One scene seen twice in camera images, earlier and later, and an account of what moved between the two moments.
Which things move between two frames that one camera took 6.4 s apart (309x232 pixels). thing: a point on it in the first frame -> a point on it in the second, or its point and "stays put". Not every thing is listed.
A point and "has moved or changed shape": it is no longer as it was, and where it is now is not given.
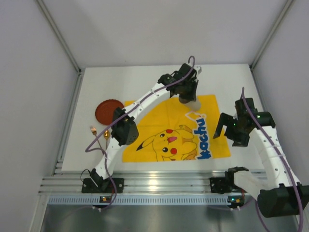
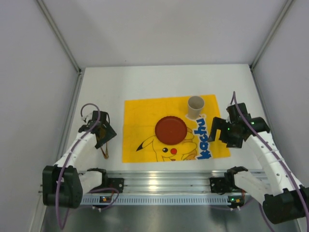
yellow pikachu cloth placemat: [169, 130] stays put
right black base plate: [222, 185] stays put
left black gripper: [187, 94] -> [105, 135]
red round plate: [105, 112] -> [170, 130]
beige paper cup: [194, 105] has moved or changed shape
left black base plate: [89, 187] stays put
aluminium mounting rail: [172, 181] stays put
